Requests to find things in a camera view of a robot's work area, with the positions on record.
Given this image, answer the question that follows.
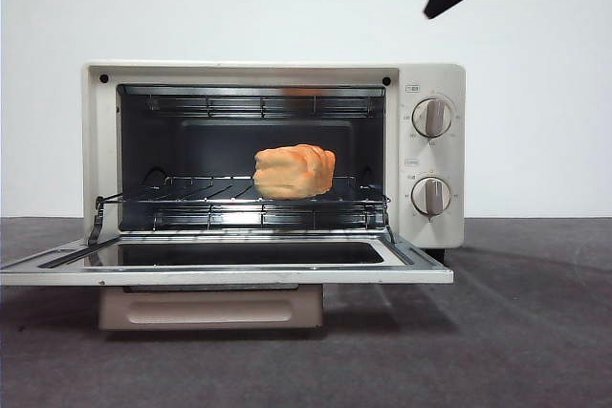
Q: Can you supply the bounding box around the orange-brown bread loaf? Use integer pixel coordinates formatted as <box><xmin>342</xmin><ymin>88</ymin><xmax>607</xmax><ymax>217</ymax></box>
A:
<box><xmin>252</xmin><ymin>143</ymin><xmax>337</xmax><ymax>200</ymax></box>

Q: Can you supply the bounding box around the glass oven door beige handle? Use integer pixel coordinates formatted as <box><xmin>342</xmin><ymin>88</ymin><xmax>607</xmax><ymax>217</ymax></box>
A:
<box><xmin>0</xmin><ymin>234</ymin><xmax>454</xmax><ymax>333</ymax></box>

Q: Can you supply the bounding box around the white Toshiba toaster oven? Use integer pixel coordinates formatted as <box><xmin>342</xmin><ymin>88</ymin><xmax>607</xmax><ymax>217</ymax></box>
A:
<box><xmin>81</xmin><ymin>61</ymin><xmax>467</xmax><ymax>265</ymax></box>

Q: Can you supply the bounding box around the oven temperature knob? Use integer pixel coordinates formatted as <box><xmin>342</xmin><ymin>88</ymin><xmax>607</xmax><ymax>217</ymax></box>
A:
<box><xmin>411</xmin><ymin>97</ymin><xmax>454</xmax><ymax>139</ymax></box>

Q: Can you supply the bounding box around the oven timer knob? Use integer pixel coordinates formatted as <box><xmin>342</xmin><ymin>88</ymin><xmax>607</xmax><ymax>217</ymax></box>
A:
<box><xmin>411</xmin><ymin>176</ymin><xmax>452</xmax><ymax>219</ymax></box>

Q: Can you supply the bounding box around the oven wire rack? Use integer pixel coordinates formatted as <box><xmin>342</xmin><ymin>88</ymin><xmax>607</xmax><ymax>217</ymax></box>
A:
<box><xmin>98</xmin><ymin>174</ymin><xmax>392</xmax><ymax>204</ymax></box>

